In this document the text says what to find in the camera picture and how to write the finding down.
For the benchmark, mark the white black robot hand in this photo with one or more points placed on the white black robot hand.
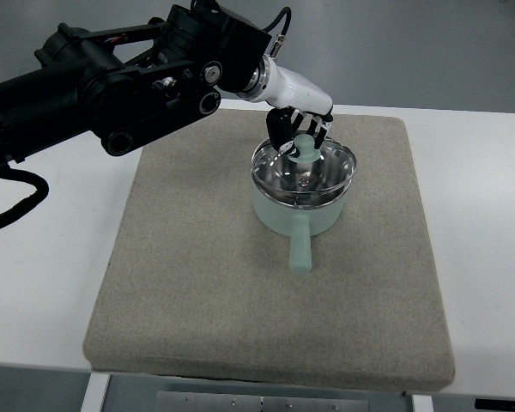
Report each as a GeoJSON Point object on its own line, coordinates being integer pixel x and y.
{"type": "Point", "coordinates": [292, 98]}

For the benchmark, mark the glass lid with green knob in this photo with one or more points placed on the glass lid with green knob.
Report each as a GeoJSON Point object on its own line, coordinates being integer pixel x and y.
{"type": "Point", "coordinates": [315, 178]}

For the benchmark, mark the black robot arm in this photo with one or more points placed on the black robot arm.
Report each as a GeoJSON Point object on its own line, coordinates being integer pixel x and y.
{"type": "Point", "coordinates": [129, 86]}

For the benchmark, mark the mint green pot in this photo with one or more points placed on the mint green pot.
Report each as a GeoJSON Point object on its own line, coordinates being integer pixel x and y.
{"type": "Point", "coordinates": [297, 224]}

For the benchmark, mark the beige fabric mat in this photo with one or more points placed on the beige fabric mat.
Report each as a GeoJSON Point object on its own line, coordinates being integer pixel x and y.
{"type": "Point", "coordinates": [197, 286]}

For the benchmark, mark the metal bracket under table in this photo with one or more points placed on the metal bracket under table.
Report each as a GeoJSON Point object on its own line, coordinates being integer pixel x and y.
{"type": "Point", "coordinates": [177, 401]}

